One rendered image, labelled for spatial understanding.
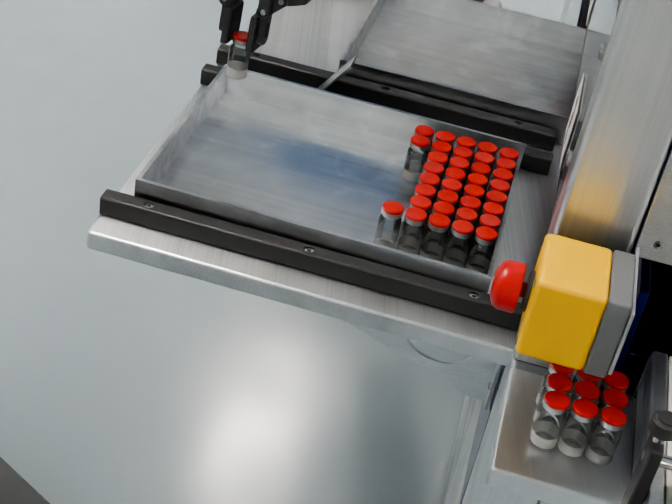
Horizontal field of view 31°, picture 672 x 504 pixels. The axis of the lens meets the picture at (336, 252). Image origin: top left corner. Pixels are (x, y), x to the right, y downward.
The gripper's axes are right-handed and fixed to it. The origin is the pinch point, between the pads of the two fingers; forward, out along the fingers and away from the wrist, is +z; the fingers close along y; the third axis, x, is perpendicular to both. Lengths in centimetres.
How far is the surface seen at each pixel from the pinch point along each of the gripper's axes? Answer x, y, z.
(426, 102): -16.7, -16.9, 9.3
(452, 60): -32.6, -15.8, 10.4
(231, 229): 18.1, -8.8, 11.2
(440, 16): -43.7, -10.8, 9.8
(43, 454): -28, 33, 101
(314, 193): 5.4, -12.3, 12.3
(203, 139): 2.6, 1.3, 12.6
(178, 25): -188, 89, 95
